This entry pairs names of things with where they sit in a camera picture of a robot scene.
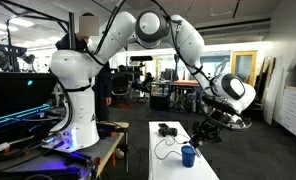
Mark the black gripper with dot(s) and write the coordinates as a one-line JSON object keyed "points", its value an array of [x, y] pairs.
{"points": [[208, 130]]}

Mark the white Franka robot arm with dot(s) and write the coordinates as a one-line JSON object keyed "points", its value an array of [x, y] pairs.
{"points": [[78, 66]]}

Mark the blue plastic cup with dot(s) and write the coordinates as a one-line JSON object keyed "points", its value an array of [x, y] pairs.
{"points": [[188, 156]]}

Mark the black controller device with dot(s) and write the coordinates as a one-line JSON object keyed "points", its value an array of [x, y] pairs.
{"points": [[167, 130]]}

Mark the leaning white boards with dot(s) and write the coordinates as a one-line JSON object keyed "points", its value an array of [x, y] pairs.
{"points": [[271, 90]]}

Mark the robot mounting platform table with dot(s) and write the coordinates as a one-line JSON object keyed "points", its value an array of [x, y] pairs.
{"points": [[104, 146]]}

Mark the black office chair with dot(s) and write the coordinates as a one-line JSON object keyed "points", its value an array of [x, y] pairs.
{"points": [[120, 85]]}

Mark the white drawer cabinet wood top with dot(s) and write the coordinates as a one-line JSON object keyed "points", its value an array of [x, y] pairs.
{"points": [[293, 110]]}

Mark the person in dark clothes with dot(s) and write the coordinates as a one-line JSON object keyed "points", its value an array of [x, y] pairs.
{"points": [[103, 86]]}

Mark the black handheld device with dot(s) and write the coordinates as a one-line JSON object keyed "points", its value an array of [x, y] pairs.
{"points": [[78, 159]]}

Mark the large black screen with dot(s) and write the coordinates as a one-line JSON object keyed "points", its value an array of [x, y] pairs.
{"points": [[18, 93]]}

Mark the yellow door frame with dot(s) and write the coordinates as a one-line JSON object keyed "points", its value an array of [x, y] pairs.
{"points": [[233, 71]]}

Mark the black stereo camera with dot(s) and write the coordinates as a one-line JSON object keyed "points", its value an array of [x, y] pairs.
{"points": [[141, 58]]}

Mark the blue lit rail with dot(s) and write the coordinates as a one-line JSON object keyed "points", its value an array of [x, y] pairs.
{"points": [[21, 113]]}

